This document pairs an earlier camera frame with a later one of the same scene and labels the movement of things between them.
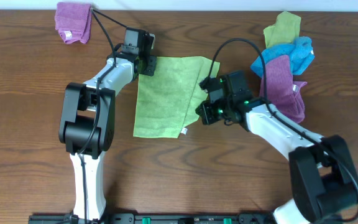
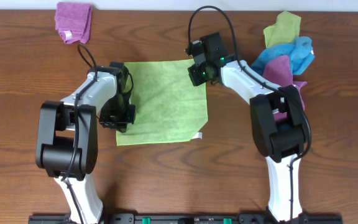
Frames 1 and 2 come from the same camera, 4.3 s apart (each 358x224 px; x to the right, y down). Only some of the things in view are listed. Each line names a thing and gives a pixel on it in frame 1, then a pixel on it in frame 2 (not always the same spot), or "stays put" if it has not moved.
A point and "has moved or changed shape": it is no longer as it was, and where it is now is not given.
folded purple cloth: (73, 21) stays put
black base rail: (151, 218) stays put
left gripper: (149, 65) -> (117, 119)
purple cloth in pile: (283, 94) stays put
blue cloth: (301, 51) stays put
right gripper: (206, 111) -> (196, 74)
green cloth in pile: (284, 31) stays put
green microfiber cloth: (167, 101) has moved or changed shape
